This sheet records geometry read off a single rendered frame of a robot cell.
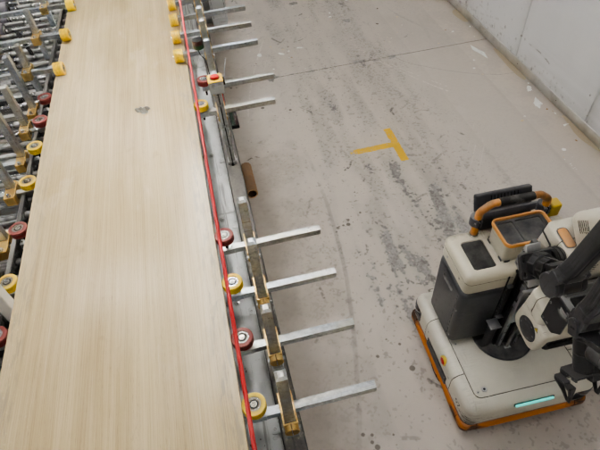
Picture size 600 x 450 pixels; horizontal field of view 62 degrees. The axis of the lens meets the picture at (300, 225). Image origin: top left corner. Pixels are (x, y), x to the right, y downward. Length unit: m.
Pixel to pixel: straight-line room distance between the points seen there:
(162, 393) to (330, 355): 1.21
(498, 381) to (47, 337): 1.89
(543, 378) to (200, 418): 1.56
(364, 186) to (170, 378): 2.21
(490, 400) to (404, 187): 1.67
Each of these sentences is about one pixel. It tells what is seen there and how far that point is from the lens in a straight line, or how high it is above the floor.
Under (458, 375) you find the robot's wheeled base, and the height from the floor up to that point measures 0.28.
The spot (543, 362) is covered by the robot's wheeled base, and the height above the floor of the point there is 0.28.
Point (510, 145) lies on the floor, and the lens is 4.10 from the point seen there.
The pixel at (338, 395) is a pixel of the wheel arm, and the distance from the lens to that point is 1.79.
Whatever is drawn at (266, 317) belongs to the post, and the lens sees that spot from 1.64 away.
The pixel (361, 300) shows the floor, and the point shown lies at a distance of 2.96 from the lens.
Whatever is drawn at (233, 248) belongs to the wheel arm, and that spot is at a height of 0.82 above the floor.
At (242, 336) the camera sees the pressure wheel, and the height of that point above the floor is 0.91.
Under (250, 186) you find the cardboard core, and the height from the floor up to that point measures 0.08.
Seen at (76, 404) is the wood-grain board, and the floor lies 0.90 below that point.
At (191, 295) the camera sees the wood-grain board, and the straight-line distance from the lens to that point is 1.97.
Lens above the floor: 2.47
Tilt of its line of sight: 48 degrees down
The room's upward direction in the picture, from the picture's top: 5 degrees counter-clockwise
